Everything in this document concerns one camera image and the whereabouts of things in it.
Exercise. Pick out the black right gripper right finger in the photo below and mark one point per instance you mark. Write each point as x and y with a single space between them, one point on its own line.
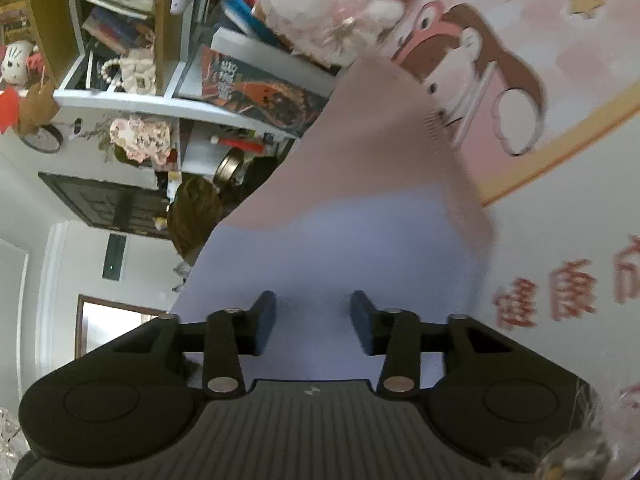
393 334

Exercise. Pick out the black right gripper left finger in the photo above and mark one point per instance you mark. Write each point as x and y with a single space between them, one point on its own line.
230 334

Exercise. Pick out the lavender and pink sweater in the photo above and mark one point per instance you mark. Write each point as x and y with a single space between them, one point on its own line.
373 199

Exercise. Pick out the brown plush toy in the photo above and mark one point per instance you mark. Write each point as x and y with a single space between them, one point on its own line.
192 216

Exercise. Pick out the Harry Potter book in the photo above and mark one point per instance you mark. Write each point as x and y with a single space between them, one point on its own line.
224 81

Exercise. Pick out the pink cartoon table mat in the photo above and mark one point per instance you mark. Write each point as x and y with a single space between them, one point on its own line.
541 100

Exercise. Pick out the white wooden bookshelf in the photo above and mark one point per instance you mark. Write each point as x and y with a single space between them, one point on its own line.
130 57

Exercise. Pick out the pink plush bunny toy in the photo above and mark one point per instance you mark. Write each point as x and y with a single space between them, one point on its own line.
330 32

